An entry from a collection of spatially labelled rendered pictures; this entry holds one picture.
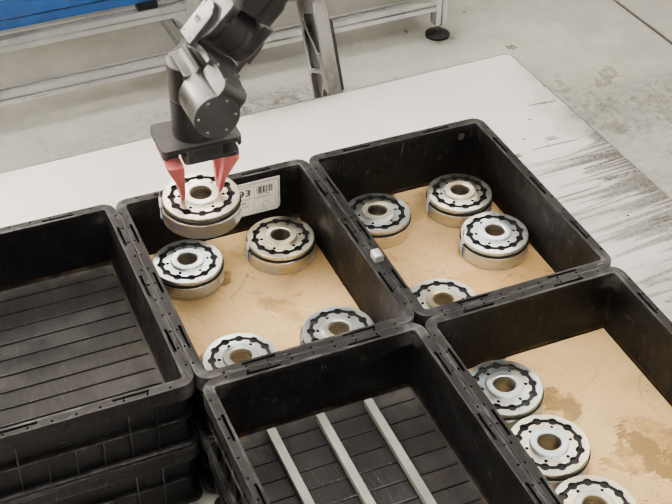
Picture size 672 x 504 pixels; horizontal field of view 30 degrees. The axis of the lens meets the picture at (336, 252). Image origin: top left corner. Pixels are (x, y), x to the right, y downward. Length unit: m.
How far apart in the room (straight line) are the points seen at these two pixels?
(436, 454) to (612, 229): 0.73
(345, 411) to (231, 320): 0.24
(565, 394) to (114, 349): 0.61
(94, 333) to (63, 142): 1.94
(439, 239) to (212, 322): 0.38
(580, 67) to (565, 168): 1.74
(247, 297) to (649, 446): 0.60
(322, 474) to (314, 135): 0.96
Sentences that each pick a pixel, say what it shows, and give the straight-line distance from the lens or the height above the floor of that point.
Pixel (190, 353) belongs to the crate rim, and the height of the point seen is 0.93.
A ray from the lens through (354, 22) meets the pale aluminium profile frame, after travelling 3.97.
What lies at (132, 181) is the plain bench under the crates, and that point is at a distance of 2.28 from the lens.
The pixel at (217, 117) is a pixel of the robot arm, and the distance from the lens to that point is 1.46.
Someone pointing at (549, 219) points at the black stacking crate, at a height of 0.90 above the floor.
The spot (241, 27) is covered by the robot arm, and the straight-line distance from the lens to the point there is 1.50.
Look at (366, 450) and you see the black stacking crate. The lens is 1.60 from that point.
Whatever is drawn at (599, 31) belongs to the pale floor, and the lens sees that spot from 4.27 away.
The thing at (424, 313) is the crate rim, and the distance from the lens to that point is 1.64.
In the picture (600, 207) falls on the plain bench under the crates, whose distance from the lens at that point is 2.25.
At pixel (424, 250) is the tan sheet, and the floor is 0.83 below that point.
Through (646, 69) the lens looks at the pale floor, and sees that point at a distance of 4.09.
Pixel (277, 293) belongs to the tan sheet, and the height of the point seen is 0.83.
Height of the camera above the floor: 2.02
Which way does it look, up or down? 39 degrees down
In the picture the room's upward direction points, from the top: 1 degrees clockwise
